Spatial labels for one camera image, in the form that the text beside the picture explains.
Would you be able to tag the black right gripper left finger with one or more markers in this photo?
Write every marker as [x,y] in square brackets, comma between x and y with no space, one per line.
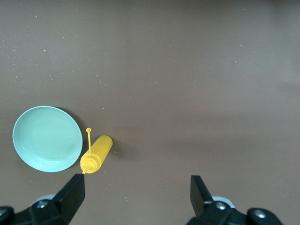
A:
[63,206]

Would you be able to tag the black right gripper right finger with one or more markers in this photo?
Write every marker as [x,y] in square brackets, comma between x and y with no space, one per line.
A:
[206,213]

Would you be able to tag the yellow squeeze bottle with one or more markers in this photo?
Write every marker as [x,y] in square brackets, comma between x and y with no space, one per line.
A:
[99,152]

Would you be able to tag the mint green plate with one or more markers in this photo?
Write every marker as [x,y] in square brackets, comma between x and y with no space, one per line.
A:
[47,139]

